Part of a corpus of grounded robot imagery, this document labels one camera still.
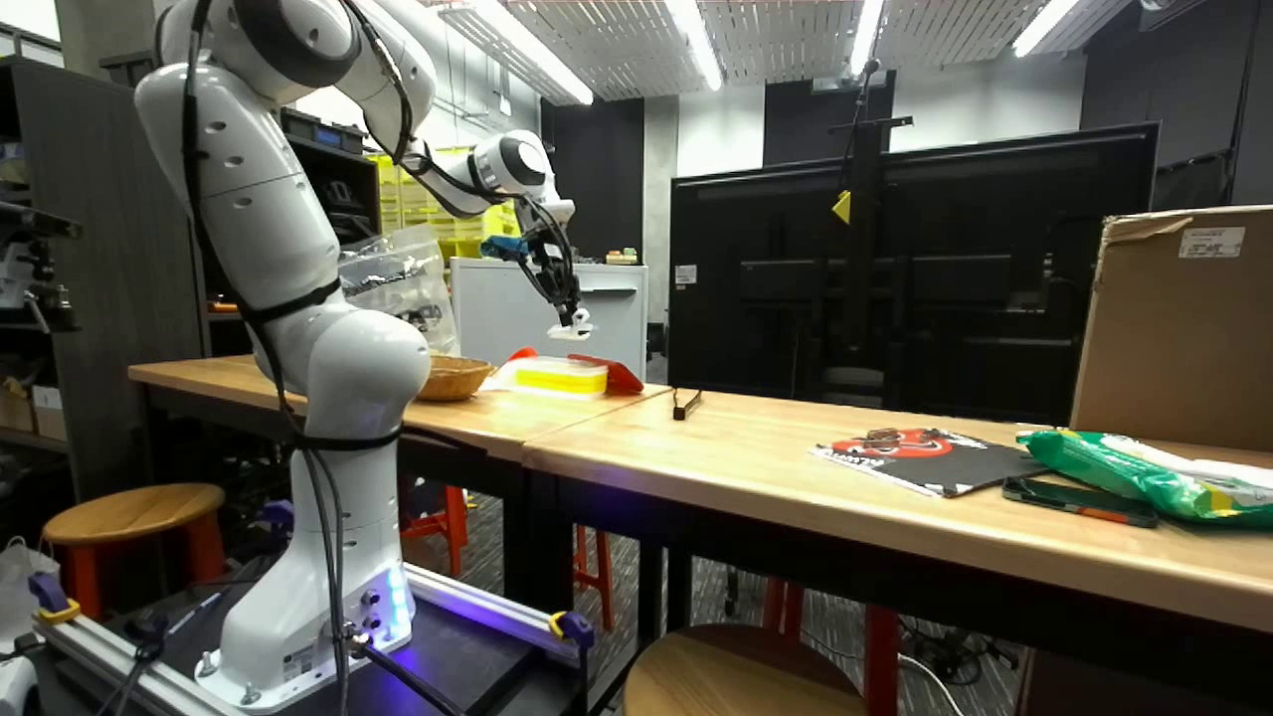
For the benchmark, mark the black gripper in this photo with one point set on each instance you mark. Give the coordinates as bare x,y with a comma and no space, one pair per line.
548,252

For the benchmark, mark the translucent white T-shaped nozzle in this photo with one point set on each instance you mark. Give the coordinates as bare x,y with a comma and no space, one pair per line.
569,332

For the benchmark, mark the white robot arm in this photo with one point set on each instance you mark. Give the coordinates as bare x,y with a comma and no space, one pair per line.
265,199

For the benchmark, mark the yellow lunchbox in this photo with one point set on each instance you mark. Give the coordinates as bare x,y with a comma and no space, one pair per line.
558,380

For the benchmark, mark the grey cabinet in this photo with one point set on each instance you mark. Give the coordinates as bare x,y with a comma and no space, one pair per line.
494,319

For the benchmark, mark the round wicker basket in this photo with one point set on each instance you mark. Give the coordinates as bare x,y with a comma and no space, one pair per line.
456,380

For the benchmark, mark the black tool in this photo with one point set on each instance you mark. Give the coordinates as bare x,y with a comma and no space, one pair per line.
684,404

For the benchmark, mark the clear plastic storage container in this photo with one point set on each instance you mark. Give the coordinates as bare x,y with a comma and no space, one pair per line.
398,285

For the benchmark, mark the yellow box stack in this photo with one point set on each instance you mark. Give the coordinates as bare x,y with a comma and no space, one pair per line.
398,199

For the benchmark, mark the wooden stool with red legs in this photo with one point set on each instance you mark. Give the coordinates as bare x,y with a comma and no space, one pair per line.
879,663
743,678
460,523
588,571
133,511

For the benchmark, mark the ceiling light strip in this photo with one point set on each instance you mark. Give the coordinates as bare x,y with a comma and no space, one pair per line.
531,51
866,34
1049,25
698,39

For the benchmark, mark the yellow triangular tag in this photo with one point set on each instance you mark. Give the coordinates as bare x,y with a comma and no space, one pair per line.
844,209

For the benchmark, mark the black stand pole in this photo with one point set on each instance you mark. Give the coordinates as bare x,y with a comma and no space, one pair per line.
869,263

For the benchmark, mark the blue clamp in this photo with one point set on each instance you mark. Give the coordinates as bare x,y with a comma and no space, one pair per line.
569,628
49,599

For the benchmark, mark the red and black booklet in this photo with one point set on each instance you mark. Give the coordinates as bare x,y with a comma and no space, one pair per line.
939,462

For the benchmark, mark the large black monitor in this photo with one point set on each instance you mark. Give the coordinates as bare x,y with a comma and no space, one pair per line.
981,279

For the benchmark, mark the grey metal shelf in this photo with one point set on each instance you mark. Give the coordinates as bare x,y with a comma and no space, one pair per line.
121,263

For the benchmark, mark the green plastic bag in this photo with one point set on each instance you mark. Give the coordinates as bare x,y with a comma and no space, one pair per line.
1157,480

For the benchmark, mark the brown cardboard box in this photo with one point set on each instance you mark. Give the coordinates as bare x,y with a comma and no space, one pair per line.
1178,332

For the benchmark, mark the aluminium frame rail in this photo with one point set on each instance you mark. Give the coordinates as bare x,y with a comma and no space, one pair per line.
104,668
491,599

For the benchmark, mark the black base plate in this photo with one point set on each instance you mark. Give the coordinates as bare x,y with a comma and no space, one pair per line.
450,659

